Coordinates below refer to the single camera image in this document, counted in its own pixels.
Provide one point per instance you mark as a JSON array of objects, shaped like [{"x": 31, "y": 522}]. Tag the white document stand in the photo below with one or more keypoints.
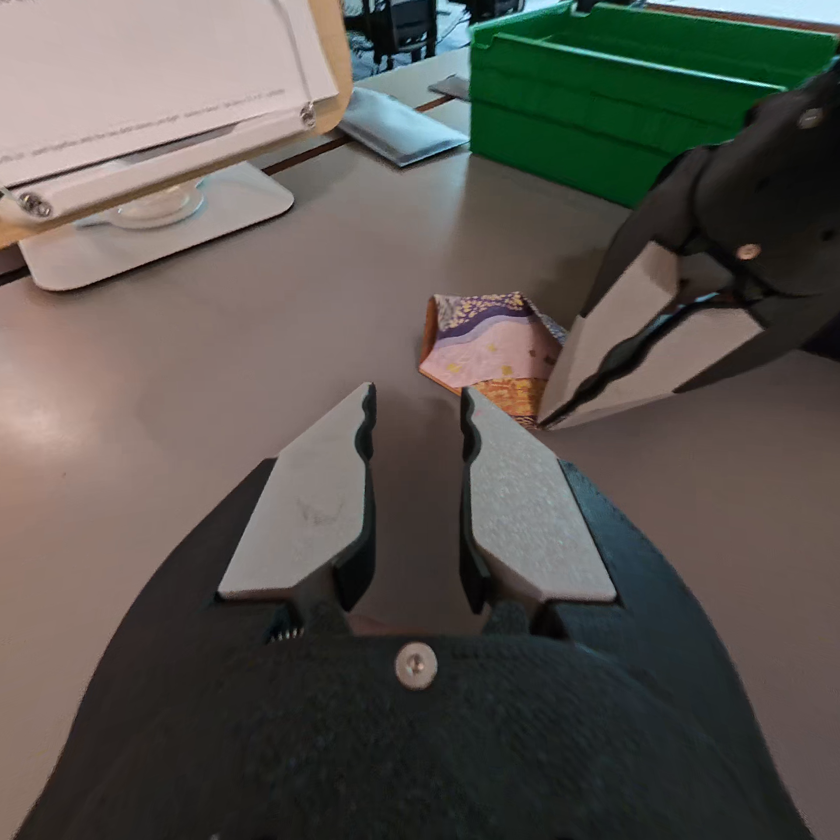
[{"x": 197, "y": 210}]

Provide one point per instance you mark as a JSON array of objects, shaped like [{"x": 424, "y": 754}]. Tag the black office chair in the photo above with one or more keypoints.
[{"x": 400, "y": 26}]

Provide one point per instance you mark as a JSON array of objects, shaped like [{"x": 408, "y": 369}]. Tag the white printed sheet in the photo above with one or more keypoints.
[{"x": 144, "y": 72}]

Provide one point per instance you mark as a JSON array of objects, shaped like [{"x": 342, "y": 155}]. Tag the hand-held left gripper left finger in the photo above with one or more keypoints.
[{"x": 308, "y": 512}]

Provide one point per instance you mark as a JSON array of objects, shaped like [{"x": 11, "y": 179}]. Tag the green plastic crate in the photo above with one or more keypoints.
[{"x": 590, "y": 111}]

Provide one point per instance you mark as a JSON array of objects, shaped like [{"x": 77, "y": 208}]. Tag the dark flat card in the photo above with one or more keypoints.
[{"x": 451, "y": 86}]

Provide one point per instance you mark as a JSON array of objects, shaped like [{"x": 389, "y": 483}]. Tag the patterned origami paper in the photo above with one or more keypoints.
[{"x": 485, "y": 348}]

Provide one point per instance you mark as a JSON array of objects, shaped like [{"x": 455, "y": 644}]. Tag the silver foil pouch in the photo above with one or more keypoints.
[{"x": 400, "y": 128}]

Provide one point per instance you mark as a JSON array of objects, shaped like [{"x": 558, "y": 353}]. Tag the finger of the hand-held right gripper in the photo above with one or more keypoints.
[
  {"x": 682, "y": 354},
  {"x": 623, "y": 308}
]

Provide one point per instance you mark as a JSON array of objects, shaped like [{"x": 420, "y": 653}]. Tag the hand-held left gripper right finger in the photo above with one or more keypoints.
[{"x": 525, "y": 512}]

